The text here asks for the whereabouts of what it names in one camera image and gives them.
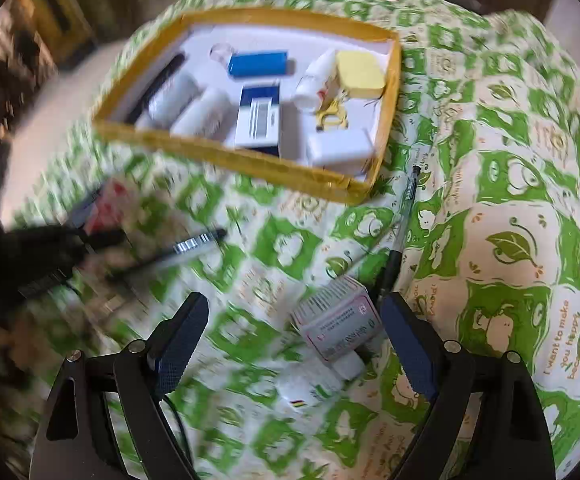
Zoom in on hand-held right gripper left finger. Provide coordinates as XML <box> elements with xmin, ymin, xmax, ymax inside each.
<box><xmin>30</xmin><ymin>291</ymin><xmax>211</xmax><ymax>480</ymax></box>

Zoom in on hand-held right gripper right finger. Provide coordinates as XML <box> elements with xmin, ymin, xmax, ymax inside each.
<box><xmin>381</xmin><ymin>291</ymin><xmax>556</xmax><ymax>480</ymax></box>

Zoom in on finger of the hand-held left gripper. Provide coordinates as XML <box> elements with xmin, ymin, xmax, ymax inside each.
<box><xmin>65</xmin><ymin>229</ymin><xmax>126</xmax><ymax>261</ymax></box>

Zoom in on white medicine box pink print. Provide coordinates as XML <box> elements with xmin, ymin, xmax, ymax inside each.
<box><xmin>290</xmin><ymin>277</ymin><xmax>388</xmax><ymax>363</ymax></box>

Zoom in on black pen with clip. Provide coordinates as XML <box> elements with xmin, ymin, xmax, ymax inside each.
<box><xmin>110</xmin><ymin>227</ymin><xmax>228</xmax><ymax>281</ymax></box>

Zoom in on small white pill bottle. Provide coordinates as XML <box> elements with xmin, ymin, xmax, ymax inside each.
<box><xmin>274</xmin><ymin>352</ymin><xmax>366</xmax><ymax>411</ymax></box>

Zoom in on yellow-edged cardboard tray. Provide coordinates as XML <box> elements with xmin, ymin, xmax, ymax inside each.
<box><xmin>92</xmin><ymin>6</ymin><xmax>403</xmax><ymax>206</ymax></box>

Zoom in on white bottle pink label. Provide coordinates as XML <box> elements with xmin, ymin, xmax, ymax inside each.
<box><xmin>145</xmin><ymin>72</ymin><xmax>201</xmax><ymax>126</ymax></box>

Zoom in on large white pill bottle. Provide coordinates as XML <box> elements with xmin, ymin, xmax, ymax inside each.
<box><xmin>170</xmin><ymin>87</ymin><xmax>233</xmax><ymax>138</ymax></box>

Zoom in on plain black marker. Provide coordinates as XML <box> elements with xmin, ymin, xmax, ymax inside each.
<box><xmin>125</xmin><ymin>52</ymin><xmax>188</xmax><ymax>123</ymax></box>

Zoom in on blue white carton box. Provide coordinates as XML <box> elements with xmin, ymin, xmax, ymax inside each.
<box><xmin>235</xmin><ymin>82</ymin><xmax>283</xmax><ymax>151</ymax></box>

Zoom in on clear plastic bottle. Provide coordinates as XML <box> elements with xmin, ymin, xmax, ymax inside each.
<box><xmin>209</xmin><ymin>42</ymin><xmax>236</xmax><ymax>63</ymax></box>

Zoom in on blue battery pack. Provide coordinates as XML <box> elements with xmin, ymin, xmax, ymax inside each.
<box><xmin>227</xmin><ymin>50</ymin><xmax>291</xmax><ymax>80</ymax></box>

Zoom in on red pink box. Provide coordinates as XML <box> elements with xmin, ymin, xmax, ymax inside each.
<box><xmin>85</xmin><ymin>180</ymin><xmax>136</xmax><ymax>233</ymax></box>

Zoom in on clear black ballpoint pen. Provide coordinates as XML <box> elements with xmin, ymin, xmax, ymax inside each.
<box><xmin>375</xmin><ymin>165</ymin><xmax>423</xmax><ymax>306</ymax></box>

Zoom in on green white printed blanket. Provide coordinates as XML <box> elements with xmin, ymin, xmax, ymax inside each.
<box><xmin>10</xmin><ymin>0</ymin><xmax>580</xmax><ymax>480</ymax></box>

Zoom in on dark furniture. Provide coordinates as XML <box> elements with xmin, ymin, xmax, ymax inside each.
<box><xmin>0</xmin><ymin>25</ymin><xmax>56</xmax><ymax>161</ymax></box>

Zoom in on small yellow scissors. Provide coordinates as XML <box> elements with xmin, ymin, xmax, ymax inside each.
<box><xmin>315</xmin><ymin>92</ymin><xmax>351</xmax><ymax>133</ymax></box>

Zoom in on small white dropper bottle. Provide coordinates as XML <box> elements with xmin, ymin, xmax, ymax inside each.
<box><xmin>292</xmin><ymin>49</ymin><xmax>338</xmax><ymax>113</ymax></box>

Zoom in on yellow sponge block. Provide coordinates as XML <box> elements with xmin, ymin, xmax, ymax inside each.
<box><xmin>335</xmin><ymin>50</ymin><xmax>387</xmax><ymax>102</ymax></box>

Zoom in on black cable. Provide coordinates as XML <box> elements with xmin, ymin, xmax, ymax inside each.
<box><xmin>160</xmin><ymin>390</ymin><xmax>196</xmax><ymax>480</ymax></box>

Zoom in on yellow wooden frame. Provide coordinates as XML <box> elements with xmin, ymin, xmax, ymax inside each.
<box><xmin>15</xmin><ymin>0</ymin><xmax>96</xmax><ymax>61</ymax></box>

